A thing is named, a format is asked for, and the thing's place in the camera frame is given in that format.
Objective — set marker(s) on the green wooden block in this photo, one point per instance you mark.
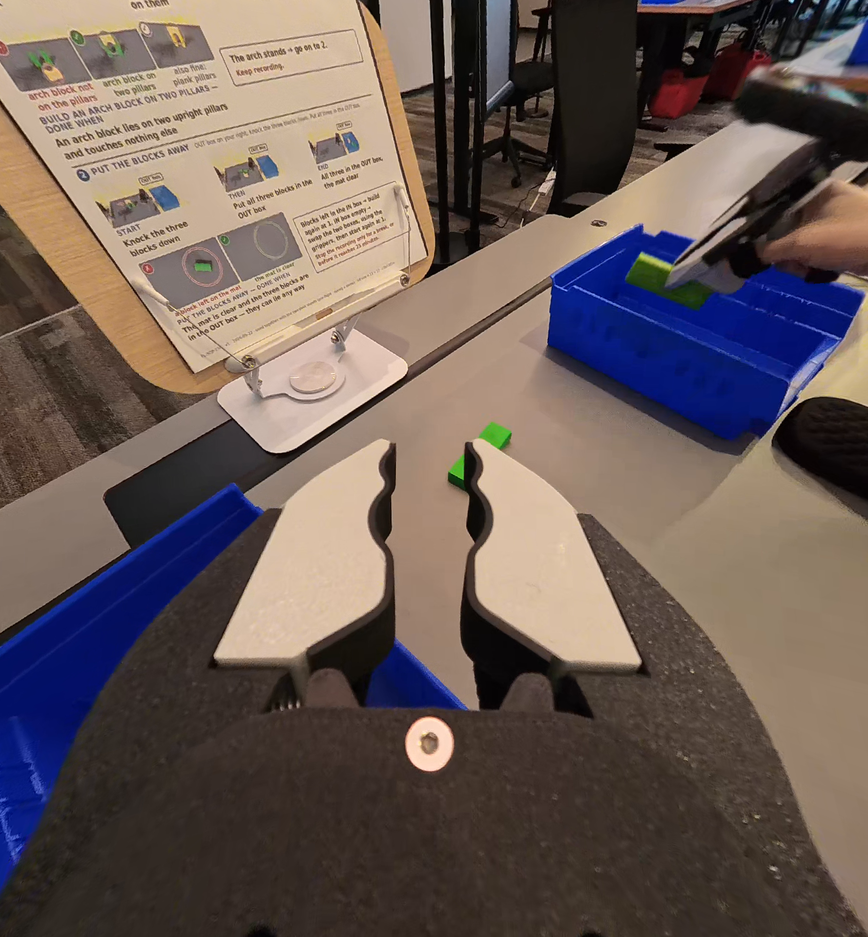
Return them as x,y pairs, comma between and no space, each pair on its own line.
494,434
650,272

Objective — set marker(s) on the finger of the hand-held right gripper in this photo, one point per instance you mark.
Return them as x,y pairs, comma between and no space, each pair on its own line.
749,172
708,271

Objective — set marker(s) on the black partition panel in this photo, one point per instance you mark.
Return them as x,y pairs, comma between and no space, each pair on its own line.
595,95

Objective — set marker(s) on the printed instruction board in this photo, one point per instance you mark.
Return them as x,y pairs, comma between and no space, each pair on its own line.
221,146

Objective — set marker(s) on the black office chair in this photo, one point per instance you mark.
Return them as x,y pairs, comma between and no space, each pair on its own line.
529,95

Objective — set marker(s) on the black round floor lamp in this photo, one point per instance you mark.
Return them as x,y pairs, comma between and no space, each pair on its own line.
463,110

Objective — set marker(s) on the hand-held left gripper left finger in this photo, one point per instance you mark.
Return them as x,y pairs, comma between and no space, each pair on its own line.
309,585

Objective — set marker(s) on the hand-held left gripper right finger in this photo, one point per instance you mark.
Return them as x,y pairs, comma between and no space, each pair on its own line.
544,585

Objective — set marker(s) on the blue plastic bin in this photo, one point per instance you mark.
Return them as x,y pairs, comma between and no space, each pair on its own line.
38,695
661,351

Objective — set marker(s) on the person's right hand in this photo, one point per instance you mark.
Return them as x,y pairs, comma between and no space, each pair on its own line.
844,227

